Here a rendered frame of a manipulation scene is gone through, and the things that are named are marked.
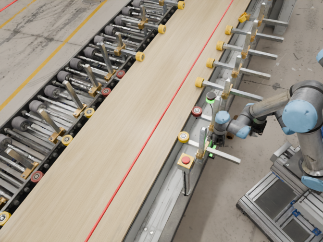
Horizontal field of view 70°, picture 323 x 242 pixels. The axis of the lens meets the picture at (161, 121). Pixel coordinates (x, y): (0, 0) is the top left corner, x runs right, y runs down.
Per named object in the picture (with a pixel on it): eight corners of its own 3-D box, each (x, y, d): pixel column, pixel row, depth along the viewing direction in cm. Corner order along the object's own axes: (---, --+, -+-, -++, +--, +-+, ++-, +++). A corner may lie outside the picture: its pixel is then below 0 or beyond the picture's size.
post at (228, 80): (223, 116, 204) (231, 77, 165) (222, 119, 203) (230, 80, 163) (219, 115, 206) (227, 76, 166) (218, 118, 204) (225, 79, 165)
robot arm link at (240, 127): (255, 120, 123) (236, 111, 127) (246, 135, 118) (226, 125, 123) (252, 128, 129) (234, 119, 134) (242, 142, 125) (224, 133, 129)
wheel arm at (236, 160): (240, 161, 159) (241, 158, 155) (238, 165, 157) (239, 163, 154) (182, 139, 173) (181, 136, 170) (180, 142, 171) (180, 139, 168)
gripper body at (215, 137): (211, 147, 145) (213, 137, 135) (211, 135, 150) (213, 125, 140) (223, 147, 144) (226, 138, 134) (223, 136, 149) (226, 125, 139)
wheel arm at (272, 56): (276, 57, 197) (278, 54, 194) (275, 60, 195) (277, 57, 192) (220, 45, 213) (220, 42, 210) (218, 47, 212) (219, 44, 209)
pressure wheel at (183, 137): (186, 137, 176) (186, 129, 167) (191, 145, 172) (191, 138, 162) (176, 140, 175) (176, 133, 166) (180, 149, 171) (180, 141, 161)
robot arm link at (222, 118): (227, 124, 121) (212, 116, 125) (224, 134, 130) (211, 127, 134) (234, 114, 125) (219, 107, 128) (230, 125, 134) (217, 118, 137)
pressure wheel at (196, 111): (203, 116, 186) (204, 107, 176) (199, 124, 182) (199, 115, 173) (193, 113, 188) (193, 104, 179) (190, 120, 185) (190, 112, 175)
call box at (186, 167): (194, 163, 126) (194, 157, 120) (189, 174, 123) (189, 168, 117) (182, 158, 129) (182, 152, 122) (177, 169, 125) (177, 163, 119)
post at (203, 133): (203, 161, 177) (207, 127, 138) (201, 165, 175) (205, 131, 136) (198, 159, 178) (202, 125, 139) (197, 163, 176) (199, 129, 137)
